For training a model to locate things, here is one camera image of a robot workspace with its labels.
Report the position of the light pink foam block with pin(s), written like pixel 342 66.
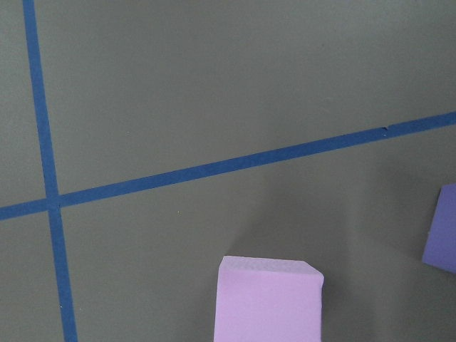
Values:
pixel 262 299

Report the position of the purple foam block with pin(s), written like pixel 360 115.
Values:
pixel 439 249

